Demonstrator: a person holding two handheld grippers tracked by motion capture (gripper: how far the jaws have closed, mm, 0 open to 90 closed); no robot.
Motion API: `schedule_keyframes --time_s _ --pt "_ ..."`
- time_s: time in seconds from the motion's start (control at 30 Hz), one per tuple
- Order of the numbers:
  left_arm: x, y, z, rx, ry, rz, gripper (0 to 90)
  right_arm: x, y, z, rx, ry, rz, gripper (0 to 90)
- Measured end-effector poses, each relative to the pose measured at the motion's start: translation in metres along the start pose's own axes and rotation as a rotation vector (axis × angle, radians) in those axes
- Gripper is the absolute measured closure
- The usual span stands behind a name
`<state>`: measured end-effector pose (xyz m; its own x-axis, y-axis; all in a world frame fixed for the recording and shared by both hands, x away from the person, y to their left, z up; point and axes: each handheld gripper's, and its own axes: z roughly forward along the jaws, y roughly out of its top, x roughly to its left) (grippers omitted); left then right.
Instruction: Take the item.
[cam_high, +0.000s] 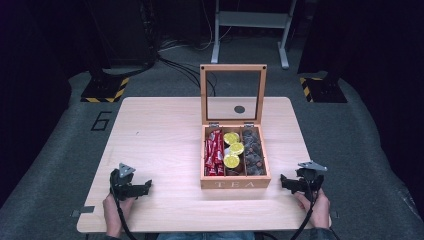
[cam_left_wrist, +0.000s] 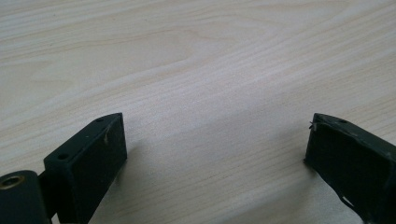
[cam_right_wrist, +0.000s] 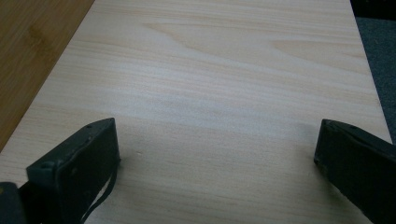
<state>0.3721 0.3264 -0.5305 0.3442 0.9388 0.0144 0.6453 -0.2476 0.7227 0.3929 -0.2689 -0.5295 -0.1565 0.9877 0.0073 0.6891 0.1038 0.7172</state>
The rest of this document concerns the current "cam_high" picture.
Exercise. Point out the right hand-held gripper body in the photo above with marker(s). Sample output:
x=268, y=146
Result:
x=310, y=178

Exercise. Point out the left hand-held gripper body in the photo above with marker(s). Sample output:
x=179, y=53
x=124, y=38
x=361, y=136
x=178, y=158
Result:
x=121, y=181

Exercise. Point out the wooden tea box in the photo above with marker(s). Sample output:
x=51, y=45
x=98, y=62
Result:
x=233, y=181

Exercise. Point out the person's left hand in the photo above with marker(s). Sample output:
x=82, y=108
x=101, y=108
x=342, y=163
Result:
x=115, y=211

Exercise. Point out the person's right hand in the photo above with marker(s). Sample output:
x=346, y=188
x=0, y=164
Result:
x=318, y=210

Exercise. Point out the pile of dark capsules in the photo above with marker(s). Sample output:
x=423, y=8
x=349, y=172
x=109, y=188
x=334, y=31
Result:
x=254, y=153

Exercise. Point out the grey tape strip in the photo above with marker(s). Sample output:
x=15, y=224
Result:
x=85, y=210

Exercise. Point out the yellow lid capsule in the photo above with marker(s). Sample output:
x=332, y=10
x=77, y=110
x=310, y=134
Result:
x=231, y=138
x=237, y=148

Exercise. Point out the yellow lemon slices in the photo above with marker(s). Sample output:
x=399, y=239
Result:
x=231, y=161

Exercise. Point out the pile of red sachets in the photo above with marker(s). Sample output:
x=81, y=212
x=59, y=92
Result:
x=214, y=153

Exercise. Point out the black yellow striped stand base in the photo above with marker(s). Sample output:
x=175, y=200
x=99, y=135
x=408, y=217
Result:
x=105, y=89
x=325, y=89

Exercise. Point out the white metal stand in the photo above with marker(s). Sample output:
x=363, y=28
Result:
x=250, y=19

